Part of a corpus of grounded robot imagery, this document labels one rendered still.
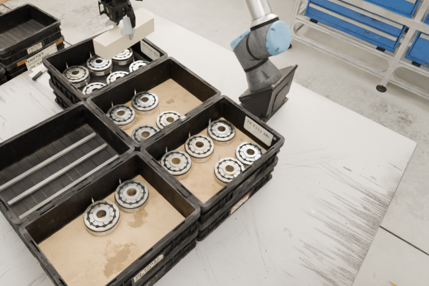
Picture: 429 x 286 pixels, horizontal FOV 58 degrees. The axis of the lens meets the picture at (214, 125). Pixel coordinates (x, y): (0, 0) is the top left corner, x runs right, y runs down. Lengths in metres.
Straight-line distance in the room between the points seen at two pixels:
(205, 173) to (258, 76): 0.50
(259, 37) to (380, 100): 1.82
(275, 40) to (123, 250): 0.88
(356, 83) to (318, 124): 1.51
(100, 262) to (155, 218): 0.20
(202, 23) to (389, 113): 1.70
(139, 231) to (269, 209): 0.48
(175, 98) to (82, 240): 0.66
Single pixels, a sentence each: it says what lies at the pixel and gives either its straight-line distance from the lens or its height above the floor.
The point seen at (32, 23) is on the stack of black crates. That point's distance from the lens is 2.72.
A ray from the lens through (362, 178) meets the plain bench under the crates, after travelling 1.64.
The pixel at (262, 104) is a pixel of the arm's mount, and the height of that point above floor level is 0.80.
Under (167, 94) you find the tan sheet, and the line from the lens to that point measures 1.58.
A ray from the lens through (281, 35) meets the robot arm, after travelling 1.50.
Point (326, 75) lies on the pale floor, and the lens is 3.22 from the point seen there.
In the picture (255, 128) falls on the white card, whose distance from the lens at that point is 1.40.
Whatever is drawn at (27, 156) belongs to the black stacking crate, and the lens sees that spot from 1.45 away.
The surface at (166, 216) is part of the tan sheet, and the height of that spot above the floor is 0.83.
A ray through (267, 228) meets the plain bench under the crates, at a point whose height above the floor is 0.70.
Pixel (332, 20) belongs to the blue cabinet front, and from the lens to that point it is 3.16.
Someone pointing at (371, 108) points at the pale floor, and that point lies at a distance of 3.08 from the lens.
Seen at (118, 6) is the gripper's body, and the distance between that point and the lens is 1.35.
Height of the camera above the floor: 1.91
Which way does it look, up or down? 47 degrees down
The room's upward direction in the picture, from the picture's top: 7 degrees clockwise
